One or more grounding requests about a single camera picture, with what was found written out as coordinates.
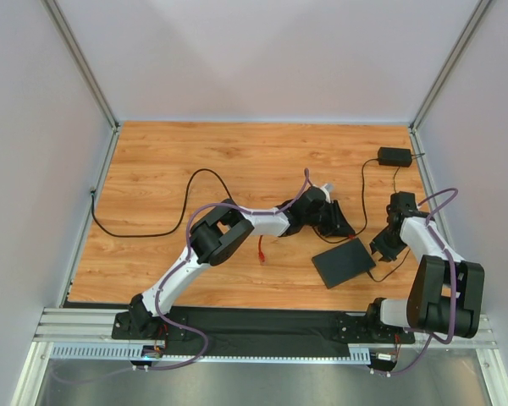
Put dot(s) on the slotted grey cable duct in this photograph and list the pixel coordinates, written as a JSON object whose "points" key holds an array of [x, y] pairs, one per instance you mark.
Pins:
{"points": [[139, 352]]}

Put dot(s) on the black network switch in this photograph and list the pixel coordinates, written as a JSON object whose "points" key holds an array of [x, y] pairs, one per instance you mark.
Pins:
{"points": [[342, 263]]}

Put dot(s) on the aluminium front rail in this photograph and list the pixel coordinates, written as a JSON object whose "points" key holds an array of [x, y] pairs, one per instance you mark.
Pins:
{"points": [[66, 324]]}

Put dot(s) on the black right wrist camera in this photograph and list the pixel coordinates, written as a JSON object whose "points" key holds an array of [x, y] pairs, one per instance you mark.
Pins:
{"points": [[402, 204]]}

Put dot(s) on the black base mat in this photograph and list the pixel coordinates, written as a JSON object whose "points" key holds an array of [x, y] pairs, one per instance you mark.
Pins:
{"points": [[286, 333]]}

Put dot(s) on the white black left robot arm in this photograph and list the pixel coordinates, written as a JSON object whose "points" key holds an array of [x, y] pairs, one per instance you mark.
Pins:
{"points": [[215, 237]]}

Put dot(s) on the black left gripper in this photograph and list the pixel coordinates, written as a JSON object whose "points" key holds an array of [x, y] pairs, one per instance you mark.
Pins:
{"points": [[334, 216]]}

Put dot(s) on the black power adapter brick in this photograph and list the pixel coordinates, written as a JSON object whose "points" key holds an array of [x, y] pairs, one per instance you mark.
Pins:
{"points": [[394, 157]]}

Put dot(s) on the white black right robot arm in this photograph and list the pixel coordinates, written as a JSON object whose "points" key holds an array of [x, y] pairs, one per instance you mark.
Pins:
{"points": [[447, 292]]}

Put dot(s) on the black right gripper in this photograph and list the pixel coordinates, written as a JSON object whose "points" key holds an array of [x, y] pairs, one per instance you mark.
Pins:
{"points": [[385, 244]]}

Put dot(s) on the aluminium frame post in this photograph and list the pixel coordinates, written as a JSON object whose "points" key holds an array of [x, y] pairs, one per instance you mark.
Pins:
{"points": [[65, 31], [462, 42]]}

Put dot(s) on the right aluminium frame post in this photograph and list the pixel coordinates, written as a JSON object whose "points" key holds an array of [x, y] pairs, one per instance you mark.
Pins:
{"points": [[462, 42]]}

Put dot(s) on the left aluminium frame post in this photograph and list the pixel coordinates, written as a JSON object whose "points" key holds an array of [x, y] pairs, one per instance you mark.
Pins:
{"points": [[65, 31]]}

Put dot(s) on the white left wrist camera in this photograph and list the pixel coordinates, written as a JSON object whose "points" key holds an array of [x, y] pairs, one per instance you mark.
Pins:
{"points": [[326, 189]]}

